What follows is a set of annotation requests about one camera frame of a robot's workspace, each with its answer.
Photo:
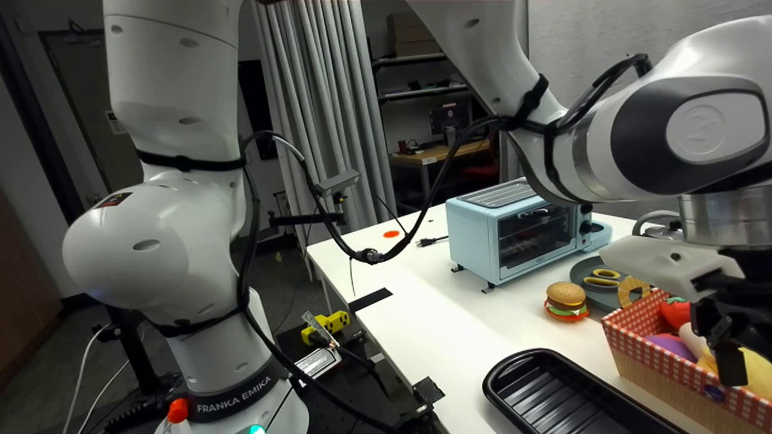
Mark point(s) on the yellow toy pretzel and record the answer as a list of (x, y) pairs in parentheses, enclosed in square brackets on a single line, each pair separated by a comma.
[(604, 277)]

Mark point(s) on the yellow plush toy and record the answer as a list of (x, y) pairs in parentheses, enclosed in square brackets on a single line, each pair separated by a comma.
[(758, 373)]

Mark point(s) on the wooden desk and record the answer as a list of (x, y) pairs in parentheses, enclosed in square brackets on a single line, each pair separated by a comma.
[(418, 154)]

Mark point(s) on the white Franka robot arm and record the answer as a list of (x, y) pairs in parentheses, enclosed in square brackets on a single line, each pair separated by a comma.
[(177, 242)]

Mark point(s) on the gray backdrop curtain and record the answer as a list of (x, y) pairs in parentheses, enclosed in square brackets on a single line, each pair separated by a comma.
[(629, 25)]

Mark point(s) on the white pleated curtain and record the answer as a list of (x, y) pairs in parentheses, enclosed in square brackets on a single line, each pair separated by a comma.
[(322, 80)]

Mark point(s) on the white bottle orange cap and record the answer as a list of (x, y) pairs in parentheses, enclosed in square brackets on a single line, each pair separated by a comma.
[(177, 412)]

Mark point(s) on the toy burger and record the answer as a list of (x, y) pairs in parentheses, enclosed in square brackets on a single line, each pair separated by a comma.
[(567, 301)]

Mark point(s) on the small silver device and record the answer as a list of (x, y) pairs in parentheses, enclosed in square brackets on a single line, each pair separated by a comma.
[(314, 365)]

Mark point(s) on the metal storage shelf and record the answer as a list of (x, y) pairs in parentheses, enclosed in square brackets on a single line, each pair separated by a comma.
[(424, 89)]

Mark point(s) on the white plush toy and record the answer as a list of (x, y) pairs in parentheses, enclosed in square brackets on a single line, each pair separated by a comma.
[(693, 335)]

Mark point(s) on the brown cardboard box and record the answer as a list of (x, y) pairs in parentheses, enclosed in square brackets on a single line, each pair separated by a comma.
[(406, 36)]

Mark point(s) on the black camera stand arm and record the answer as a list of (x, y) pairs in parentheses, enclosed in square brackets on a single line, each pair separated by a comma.
[(302, 218)]

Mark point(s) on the light blue toaster oven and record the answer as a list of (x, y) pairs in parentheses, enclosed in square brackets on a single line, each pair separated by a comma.
[(473, 232)]

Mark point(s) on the black plastic tray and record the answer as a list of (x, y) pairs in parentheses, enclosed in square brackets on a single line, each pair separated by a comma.
[(546, 393)]

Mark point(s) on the gray round plate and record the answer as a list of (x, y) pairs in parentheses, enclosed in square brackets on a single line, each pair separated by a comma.
[(593, 299)]

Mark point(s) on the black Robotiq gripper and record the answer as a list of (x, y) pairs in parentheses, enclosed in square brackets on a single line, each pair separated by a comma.
[(756, 296)]

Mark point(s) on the red tomato plush toy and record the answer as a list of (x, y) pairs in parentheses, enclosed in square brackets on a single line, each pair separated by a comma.
[(674, 313)]

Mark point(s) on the black tape patch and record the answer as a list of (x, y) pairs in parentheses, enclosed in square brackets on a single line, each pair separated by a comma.
[(371, 299), (427, 390)]

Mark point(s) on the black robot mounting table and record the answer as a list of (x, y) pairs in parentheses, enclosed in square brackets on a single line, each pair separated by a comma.
[(353, 401)]

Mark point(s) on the black metal stand post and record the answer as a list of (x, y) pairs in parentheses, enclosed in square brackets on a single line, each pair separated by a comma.
[(142, 353)]

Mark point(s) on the gray camera on stand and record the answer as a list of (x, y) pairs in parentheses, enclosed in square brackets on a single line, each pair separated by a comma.
[(337, 183)]

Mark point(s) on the small orange round lid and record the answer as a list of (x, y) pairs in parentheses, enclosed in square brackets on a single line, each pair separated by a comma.
[(391, 232)]

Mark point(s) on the tan toy bagel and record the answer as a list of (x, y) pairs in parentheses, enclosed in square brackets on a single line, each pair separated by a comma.
[(630, 285)]

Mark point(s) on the black computer monitor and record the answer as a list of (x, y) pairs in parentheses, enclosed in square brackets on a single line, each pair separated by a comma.
[(447, 116)]

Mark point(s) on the brown box red checkered lining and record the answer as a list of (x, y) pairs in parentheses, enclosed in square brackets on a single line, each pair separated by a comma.
[(642, 346)]

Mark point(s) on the purple plush toy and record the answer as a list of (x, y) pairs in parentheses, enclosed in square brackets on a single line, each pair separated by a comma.
[(671, 348)]

